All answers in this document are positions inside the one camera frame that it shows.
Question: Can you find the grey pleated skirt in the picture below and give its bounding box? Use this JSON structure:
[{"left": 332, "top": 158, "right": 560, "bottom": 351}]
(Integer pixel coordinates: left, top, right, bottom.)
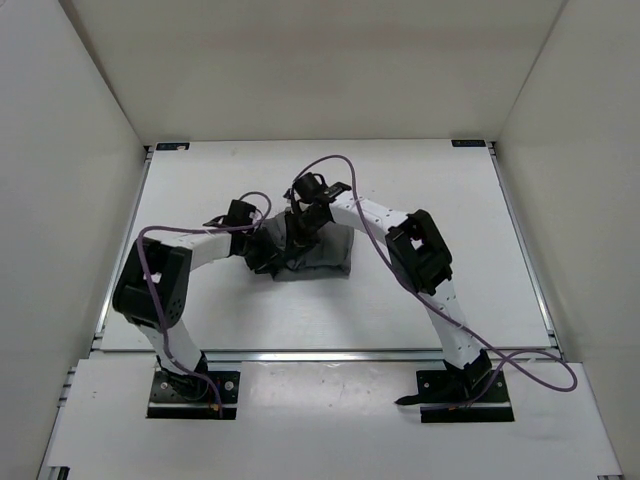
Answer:
[{"left": 261, "top": 212, "right": 355, "bottom": 282}]

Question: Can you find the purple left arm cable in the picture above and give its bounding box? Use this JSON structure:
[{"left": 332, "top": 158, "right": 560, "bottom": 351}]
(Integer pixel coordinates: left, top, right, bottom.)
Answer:
[{"left": 139, "top": 191, "right": 274, "bottom": 414}]

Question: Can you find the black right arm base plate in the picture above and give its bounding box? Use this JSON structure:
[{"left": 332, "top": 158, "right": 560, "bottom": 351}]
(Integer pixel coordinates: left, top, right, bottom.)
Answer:
[{"left": 395, "top": 370, "right": 515, "bottom": 424}]

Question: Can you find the blue corner label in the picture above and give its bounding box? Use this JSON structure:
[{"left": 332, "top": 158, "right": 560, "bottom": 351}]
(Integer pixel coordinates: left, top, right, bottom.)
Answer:
[
  {"left": 155, "top": 142, "right": 190, "bottom": 151},
  {"left": 451, "top": 139, "right": 486, "bottom": 148}
]

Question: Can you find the aluminium front table rail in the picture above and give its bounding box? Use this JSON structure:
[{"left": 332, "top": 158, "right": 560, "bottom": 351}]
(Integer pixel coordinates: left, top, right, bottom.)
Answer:
[{"left": 89, "top": 343, "right": 561, "bottom": 363}]

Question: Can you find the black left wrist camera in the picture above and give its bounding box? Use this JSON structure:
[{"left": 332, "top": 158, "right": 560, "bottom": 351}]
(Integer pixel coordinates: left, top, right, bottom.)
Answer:
[{"left": 203, "top": 199, "right": 262, "bottom": 234}]

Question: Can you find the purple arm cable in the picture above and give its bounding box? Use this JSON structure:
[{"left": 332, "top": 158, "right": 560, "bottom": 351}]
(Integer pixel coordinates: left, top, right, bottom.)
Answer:
[
  {"left": 292, "top": 155, "right": 579, "bottom": 410},
  {"left": 139, "top": 191, "right": 274, "bottom": 414}
]

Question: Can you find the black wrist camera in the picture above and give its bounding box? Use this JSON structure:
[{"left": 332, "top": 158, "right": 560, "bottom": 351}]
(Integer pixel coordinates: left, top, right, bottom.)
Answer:
[
  {"left": 283, "top": 172, "right": 328, "bottom": 204},
  {"left": 203, "top": 199, "right": 262, "bottom": 234}
]

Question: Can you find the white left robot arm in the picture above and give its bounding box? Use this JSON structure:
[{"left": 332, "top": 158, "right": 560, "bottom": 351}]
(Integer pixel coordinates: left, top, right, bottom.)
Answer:
[{"left": 112, "top": 226, "right": 285, "bottom": 398}]

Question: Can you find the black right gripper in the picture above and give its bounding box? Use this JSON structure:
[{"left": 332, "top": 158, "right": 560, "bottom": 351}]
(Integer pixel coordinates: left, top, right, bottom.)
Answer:
[{"left": 284, "top": 211, "right": 327, "bottom": 264}]

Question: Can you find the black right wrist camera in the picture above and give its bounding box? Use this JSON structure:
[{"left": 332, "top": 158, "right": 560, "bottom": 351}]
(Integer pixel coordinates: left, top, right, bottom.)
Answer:
[{"left": 283, "top": 172, "right": 328, "bottom": 204}]

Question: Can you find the right blue corner label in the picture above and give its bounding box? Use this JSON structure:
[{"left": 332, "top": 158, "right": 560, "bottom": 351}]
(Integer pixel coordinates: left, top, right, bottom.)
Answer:
[{"left": 451, "top": 139, "right": 486, "bottom": 148}]

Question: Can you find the left blue corner label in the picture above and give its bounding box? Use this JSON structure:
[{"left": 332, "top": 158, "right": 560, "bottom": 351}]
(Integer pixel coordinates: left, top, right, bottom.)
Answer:
[{"left": 155, "top": 142, "right": 190, "bottom": 151}]

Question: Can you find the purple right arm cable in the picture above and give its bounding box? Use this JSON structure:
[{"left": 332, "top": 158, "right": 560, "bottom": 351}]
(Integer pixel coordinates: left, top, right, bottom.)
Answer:
[{"left": 292, "top": 155, "right": 579, "bottom": 410}]

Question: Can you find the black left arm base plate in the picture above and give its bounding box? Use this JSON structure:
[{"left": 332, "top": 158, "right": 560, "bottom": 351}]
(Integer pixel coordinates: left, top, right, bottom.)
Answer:
[{"left": 146, "top": 368, "right": 241, "bottom": 421}]

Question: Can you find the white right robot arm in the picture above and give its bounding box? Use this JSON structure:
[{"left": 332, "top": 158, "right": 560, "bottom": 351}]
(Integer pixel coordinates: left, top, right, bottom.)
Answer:
[{"left": 285, "top": 182, "right": 491, "bottom": 401}]

